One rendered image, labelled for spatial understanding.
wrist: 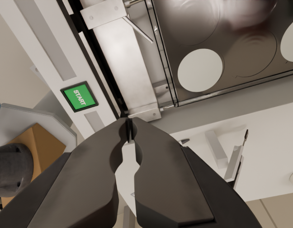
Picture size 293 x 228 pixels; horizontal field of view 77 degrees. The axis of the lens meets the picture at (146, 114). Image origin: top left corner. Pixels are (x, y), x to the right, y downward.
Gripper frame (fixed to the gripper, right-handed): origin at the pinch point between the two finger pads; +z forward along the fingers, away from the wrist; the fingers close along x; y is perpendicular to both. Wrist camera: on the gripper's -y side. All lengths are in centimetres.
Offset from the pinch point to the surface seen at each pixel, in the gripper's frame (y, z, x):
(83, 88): 5.9, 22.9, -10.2
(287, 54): 1.8, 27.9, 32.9
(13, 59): 19, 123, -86
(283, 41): -0.9, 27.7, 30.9
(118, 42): -1.5, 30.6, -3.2
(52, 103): 23, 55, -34
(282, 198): 137, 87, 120
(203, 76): 6.1, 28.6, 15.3
